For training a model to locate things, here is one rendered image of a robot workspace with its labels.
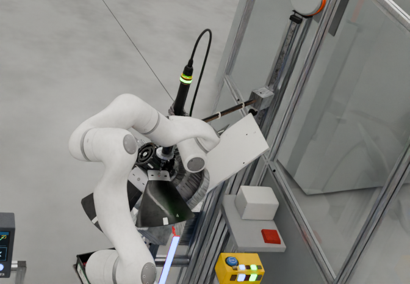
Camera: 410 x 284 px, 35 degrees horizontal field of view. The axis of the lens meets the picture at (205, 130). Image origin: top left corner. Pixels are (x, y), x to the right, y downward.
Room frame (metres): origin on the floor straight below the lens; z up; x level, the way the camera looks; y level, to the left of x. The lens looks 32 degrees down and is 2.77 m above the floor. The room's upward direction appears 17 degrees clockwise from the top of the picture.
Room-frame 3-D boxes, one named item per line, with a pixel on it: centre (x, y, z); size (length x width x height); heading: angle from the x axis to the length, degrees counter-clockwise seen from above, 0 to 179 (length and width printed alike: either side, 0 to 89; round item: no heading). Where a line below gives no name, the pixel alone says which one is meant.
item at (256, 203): (2.52, -0.33, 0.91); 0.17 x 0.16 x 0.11; 114
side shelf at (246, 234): (2.44, -0.34, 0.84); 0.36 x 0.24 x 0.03; 24
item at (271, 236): (2.35, -0.44, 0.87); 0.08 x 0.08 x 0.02; 19
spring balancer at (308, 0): (2.73, -0.25, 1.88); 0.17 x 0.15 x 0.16; 24
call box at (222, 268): (1.90, -0.29, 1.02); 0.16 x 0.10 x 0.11; 114
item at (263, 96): (2.65, -0.20, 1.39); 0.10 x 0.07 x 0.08; 149
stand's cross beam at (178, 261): (2.32, -0.03, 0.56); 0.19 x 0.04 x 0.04; 114
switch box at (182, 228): (2.45, -0.09, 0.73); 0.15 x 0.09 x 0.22; 114
